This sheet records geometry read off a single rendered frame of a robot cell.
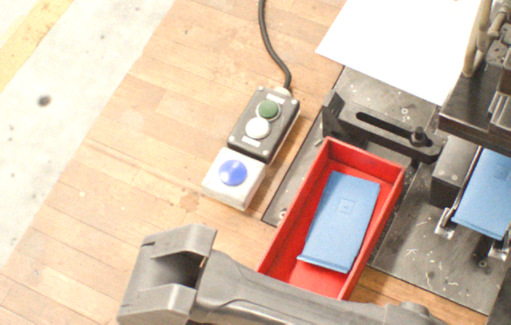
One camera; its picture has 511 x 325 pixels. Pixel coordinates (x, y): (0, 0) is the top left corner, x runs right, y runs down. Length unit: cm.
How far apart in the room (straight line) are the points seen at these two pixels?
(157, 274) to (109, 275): 43
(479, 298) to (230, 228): 36
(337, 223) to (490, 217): 22
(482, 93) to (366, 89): 32
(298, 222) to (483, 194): 26
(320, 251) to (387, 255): 9
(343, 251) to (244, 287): 47
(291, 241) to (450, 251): 22
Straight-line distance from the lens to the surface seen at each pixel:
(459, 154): 142
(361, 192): 147
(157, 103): 157
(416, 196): 148
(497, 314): 140
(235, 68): 159
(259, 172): 146
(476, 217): 137
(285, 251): 143
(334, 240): 144
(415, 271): 143
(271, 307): 98
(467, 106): 127
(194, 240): 98
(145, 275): 103
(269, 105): 150
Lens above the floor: 222
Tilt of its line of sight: 61 degrees down
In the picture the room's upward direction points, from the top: 7 degrees counter-clockwise
